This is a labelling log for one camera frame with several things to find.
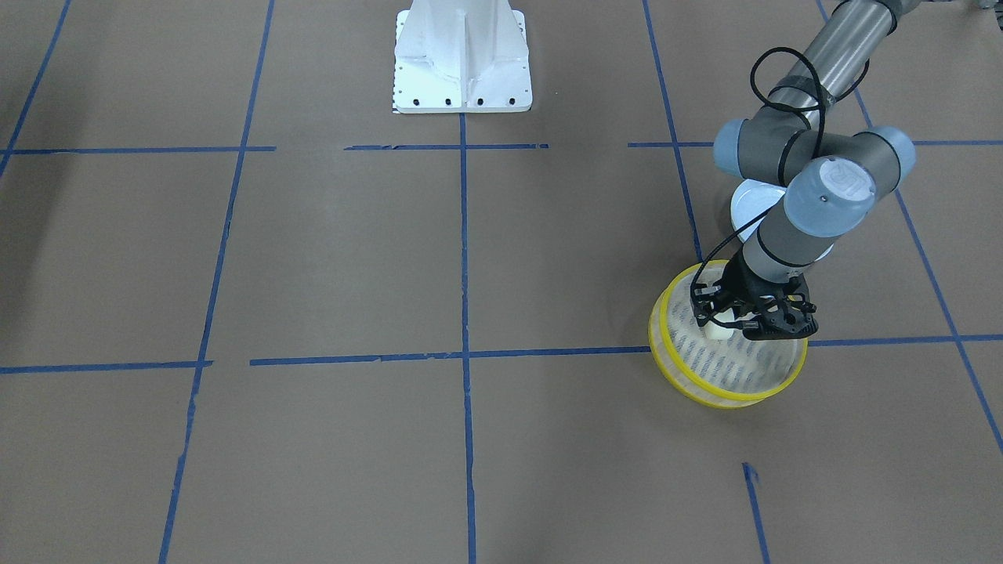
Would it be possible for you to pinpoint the white steamed bun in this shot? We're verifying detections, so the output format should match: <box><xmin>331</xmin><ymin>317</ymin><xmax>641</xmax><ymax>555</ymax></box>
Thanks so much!
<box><xmin>702</xmin><ymin>307</ymin><xmax>737</xmax><ymax>342</ymax></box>

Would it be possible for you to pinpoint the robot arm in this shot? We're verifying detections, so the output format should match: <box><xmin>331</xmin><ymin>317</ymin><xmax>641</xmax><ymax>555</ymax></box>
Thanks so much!
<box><xmin>689</xmin><ymin>1</ymin><xmax>918</xmax><ymax>340</ymax></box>

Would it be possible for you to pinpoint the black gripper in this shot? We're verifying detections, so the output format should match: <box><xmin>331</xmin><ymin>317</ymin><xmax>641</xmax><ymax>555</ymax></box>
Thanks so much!
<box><xmin>689</xmin><ymin>255</ymin><xmax>807</xmax><ymax>328</ymax></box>

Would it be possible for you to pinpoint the light blue plate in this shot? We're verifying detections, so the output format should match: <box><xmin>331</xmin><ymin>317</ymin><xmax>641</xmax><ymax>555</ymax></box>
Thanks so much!
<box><xmin>730</xmin><ymin>179</ymin><xmax>835</xmax><ymax>265</ymax></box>

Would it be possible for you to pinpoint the yellow rimmed bamboo steamer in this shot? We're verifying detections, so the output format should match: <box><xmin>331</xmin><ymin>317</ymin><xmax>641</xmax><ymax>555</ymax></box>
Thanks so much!
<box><xmin>647</xmin><ymin>260</ymin><xmax>809</xmax><ymax>410</ymax></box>

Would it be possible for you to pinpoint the white mesh steamer liner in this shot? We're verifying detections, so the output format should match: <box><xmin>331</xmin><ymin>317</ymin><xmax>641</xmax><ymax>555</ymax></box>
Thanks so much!
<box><xmin>656</xmin><ymin>260</ymin><xmax>807</xmax><ymax>401</ymax></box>

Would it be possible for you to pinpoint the white camera stand base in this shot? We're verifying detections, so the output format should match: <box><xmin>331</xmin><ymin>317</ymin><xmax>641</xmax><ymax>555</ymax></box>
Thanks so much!
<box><xmin>392</xmin><ymin>1</ymin><xmax>534</xmax><ymax>114</ymax></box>

